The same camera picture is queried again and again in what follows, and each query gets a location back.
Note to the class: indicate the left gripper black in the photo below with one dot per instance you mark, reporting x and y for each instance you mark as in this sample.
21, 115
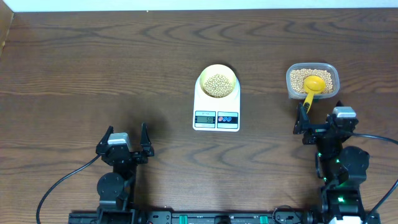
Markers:
147, 149

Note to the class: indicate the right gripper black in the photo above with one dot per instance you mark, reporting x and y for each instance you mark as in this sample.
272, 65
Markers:
302, 124

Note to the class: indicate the yellow measuring scoop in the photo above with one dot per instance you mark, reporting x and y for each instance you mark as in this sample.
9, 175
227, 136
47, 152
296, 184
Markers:
312, 85

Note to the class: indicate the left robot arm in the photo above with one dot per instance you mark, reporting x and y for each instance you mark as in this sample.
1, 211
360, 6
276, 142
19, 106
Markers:
116, 188

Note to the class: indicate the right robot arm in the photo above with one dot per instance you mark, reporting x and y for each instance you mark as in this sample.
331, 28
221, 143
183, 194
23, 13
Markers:
343, 169

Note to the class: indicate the white digital kitchen scale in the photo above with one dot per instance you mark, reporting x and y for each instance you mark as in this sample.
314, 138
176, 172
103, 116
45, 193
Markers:
216, 114

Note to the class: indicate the soybeans in bowl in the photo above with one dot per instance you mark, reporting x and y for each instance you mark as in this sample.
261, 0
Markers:
218, 86

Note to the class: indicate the pale yellow bowl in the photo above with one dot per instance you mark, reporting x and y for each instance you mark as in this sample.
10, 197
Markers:
217, 69

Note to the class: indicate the soybeans in container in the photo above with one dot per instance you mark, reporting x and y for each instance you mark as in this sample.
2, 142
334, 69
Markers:
297, 78

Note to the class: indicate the clear plastic container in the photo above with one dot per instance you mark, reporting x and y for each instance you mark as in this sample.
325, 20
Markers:
312, 65

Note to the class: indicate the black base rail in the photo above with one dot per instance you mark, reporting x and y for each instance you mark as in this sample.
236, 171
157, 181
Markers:
167, 217

